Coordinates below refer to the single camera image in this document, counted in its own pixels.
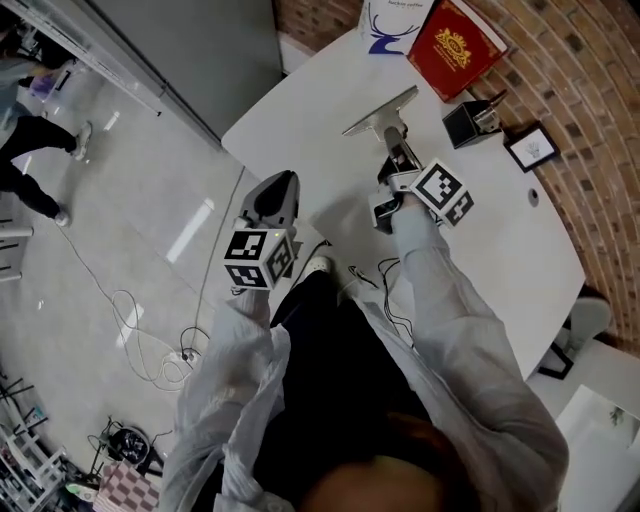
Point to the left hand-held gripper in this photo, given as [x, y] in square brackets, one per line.
[250, 257]

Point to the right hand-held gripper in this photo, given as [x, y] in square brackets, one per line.
[440, 192]

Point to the person's right forearm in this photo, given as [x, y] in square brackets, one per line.
[440, 280]

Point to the person's left forearm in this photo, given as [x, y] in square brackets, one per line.
[245, 340]

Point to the black pen holder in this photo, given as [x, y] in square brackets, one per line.
[462, 126]

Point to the person's white shoe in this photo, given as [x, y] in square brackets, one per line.
[317, 264]

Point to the metallic pen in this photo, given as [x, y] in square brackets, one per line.
[496, 97]

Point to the red box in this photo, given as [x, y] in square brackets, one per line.
[452, 50]

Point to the white paper bag blue deer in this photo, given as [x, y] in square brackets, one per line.
[390, 25]

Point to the white curved desk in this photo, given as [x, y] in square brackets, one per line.
[500, 260]

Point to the grey metal cabinet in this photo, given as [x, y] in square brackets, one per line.
[200, 60]

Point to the white power strip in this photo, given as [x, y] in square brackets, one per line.
[182, 356]

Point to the person's black clothing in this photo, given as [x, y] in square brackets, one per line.
[340, 375]

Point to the person's grey jacket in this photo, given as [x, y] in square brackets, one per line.
[225, 400]

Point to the white metal rack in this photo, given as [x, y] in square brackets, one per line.
[90, 50]

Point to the grey chair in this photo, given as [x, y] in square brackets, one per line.
[590, 320]

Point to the purple plastic bin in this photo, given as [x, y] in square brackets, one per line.
[46, 86]

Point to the black round device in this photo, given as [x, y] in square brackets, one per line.
[127, 442]

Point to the pink checkered tablecloth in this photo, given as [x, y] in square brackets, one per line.
[125, 490]

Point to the white cabinet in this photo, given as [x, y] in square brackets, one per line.
[595, 450]

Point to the black picture frame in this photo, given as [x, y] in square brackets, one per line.
[532, 147]

